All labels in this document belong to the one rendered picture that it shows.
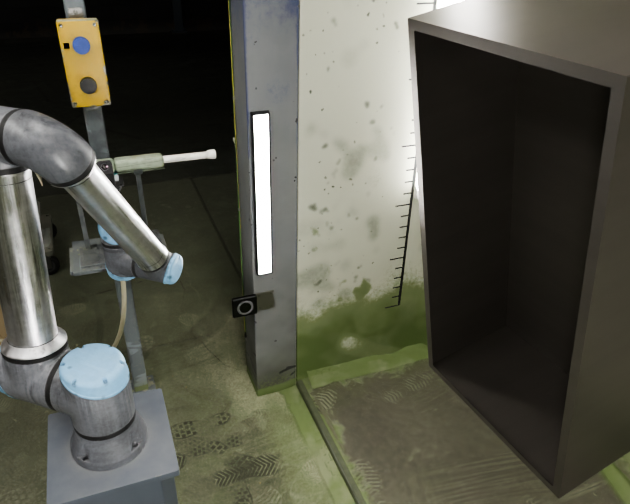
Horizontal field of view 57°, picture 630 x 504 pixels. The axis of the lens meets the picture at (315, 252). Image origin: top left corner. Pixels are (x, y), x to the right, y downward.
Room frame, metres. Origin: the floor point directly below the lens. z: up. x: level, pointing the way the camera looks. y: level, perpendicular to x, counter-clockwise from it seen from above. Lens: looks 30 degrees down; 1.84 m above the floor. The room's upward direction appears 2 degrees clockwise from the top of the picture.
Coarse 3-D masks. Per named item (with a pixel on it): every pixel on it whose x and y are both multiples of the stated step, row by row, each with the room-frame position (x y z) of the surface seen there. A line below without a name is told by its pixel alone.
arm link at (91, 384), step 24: (72, 360) 1.04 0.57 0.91; (96, 360) 1.04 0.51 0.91; (120, 360) 1.05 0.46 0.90; (48, 384) 1.01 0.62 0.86; (72, 384) 0.97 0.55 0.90; (96, 384) 0.97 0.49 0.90; (120, 384) 1.01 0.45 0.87; (72, 408) 0.97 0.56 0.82; (96, 408) 0.96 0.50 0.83; (120, 408) 1.00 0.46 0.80; (96, 432) 0.96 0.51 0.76
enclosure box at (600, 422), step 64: (512, 0) 1.45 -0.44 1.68; (576, 0) 1.37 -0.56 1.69; (448, 64) 1.52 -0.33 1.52; (512, 64) 1.62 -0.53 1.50; (576, 64) 1.01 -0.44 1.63; (448, 128) 1.53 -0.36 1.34; (512, 128) 1.64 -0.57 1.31; (576, 128) 1.45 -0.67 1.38; (448, 192) 1.55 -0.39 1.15; (512, 192) 1.67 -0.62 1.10; (576, 192) 1.44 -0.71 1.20; (448, 256) 1.57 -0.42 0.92; (512, 256) 1.68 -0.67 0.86; (576, 256) 1.44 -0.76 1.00; (448, 320) 1.59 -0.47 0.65; (512, 320) 1.69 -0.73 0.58; (576, 320) 1.43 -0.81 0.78; (448, 384) 1.47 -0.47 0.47; (512, 384) 1.44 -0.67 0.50; (576, 384) 0.99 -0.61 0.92; (512, 448) 1.19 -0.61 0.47; (576, 448) 1.03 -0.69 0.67
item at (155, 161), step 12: (132, 156) 1.76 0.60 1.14; (144, 156) 1.77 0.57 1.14; (156, 156) 1.77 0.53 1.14; (168, 156) 1.80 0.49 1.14; (180, 156) 1.81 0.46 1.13; (192, 156) 1.82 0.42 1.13; (204, 156) 1.83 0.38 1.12; (120, 168) 1.72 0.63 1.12; (132, 168) 1.73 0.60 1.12; (144, 168) 1.75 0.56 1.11; (156, 168) 1.77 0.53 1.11
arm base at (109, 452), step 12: (132, 420) 1.02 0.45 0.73; (144, 420) 1.09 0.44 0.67; (120, 432) 0.99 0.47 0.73; (132, 432) 1.01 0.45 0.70; (144, 432) 1.04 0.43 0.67; (72, 444) 0.99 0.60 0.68; (84, 444) 0.97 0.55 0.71; (96, 444) 0.96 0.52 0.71; (108, 444) 0.97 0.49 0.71; (120, 444) 0.98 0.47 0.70; (132, 444) 1.00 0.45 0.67; (144, 444) 1.02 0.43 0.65; (84, 456) 0.96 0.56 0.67; (96, 456) 0.95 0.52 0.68; (108, 456) 0.95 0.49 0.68; (120, 456) 0.96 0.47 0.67; (132, 456) 0.98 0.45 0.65; (96, 468) 0.94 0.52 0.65; (108, 468) 0.94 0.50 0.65
